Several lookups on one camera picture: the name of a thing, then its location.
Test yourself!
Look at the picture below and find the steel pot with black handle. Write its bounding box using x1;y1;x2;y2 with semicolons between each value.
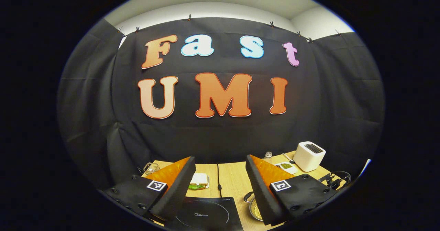
243;191;266;222

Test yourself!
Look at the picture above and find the black cable bundle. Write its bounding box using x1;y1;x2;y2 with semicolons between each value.
318;171;352;190

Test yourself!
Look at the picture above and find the black backdrop cloth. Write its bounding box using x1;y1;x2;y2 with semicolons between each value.
57;16;385;190

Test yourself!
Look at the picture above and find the sandwich on white plate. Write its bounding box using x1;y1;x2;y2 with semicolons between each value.
187;173;210;190

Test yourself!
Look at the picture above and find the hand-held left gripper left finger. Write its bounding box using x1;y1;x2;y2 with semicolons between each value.
103;156;196;221

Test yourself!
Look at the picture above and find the white toaster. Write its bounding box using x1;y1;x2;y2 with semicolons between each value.
293;141;326;172

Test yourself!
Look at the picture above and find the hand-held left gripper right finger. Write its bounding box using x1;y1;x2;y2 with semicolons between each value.
245;154;339;226

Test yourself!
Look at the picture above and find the white divided plate with beans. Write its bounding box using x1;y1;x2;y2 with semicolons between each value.
275;162;298;175

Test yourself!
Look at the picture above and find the pile of yellow soybeans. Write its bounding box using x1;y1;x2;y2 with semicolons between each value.
251;198;264;220

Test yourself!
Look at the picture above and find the small wire rack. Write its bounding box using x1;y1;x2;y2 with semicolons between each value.
143;162;161;176

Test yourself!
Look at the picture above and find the black induction cooktop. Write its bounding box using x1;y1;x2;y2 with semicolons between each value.
164;197;244;231

